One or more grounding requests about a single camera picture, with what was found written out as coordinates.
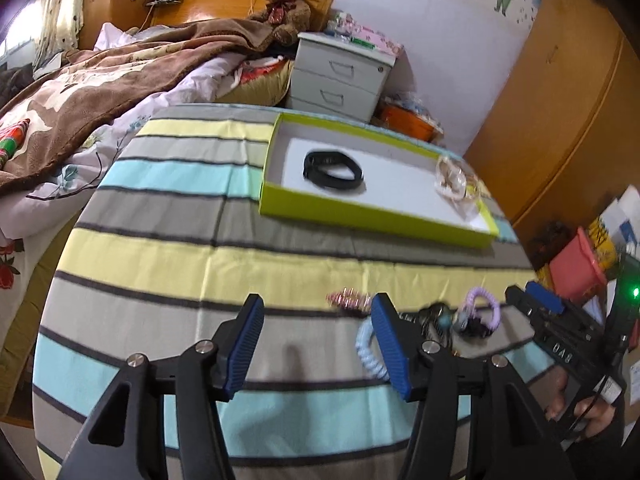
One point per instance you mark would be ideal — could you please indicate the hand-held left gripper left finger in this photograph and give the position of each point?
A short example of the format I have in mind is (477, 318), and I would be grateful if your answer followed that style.
(245, 345)

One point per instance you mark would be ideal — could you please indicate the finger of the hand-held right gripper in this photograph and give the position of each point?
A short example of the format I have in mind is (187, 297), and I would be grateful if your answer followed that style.
(546, 297)
(555, 340)

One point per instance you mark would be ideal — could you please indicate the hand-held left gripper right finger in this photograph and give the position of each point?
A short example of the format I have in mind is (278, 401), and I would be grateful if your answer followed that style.
(390, 345)

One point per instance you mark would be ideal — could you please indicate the green cardboard box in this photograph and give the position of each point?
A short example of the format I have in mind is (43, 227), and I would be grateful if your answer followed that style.
(400, 190)

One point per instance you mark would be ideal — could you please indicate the person's right hand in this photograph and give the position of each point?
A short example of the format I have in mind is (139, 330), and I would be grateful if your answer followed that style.
(560, 395)

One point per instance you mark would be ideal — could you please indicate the pink plastic bin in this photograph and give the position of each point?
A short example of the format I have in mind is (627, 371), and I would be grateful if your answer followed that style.
(577, 265)

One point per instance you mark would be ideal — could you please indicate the yellow package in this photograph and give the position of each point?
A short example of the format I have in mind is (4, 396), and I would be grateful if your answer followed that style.
(602, 240)

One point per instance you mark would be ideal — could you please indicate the striped tablecloth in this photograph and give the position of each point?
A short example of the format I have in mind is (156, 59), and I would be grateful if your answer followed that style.
(150, 240)

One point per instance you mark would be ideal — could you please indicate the clear hair claw clip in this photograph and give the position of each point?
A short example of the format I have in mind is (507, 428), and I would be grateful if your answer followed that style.
(452, 180)

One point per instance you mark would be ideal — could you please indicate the black wristband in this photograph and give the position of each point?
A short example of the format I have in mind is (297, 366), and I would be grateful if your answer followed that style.
(325, 176)

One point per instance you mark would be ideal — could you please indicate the wooden wardrobe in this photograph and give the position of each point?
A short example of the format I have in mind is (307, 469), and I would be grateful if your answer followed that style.
(560, 110)

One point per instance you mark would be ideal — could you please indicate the orange plastic basin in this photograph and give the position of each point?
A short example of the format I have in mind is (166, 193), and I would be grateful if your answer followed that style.
(407, 122)

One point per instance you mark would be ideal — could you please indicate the white floral quilt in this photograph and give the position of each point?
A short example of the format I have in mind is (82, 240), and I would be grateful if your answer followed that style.
(165, 105)

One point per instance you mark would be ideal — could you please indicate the yellow bed mattress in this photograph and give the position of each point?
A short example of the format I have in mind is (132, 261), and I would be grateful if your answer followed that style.
(260, 87)

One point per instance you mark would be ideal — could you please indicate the grey drawer nightstand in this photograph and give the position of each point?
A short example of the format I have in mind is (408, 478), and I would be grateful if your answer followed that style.
(340, 80)

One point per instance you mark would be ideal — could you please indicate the red white garment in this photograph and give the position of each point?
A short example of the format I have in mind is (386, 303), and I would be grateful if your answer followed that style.
(255, 70)

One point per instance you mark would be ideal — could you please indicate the brown fleece blanket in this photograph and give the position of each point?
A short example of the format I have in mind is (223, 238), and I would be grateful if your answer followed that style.
(100, 105)

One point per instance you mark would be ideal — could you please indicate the pink floral box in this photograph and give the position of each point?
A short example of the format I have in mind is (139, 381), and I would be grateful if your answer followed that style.
(380, 42)

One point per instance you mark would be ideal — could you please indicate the green pen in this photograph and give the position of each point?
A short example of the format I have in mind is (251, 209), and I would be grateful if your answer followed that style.
(363, 42)

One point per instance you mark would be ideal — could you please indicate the red green striped pillow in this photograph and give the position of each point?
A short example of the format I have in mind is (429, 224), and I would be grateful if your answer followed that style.
(12, 140)

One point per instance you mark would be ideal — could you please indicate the clear bottles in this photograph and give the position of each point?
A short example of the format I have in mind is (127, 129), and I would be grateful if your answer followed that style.
(342, 25)

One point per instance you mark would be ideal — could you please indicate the brown teddy bear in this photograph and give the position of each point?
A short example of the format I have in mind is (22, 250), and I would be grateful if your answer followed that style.
(285, 7)

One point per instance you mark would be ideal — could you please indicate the wooden bed headboard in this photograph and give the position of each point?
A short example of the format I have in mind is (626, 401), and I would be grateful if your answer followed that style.
(220, 5)

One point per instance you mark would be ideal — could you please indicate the patterned curtain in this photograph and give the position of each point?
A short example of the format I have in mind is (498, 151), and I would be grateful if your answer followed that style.
(60, 10)

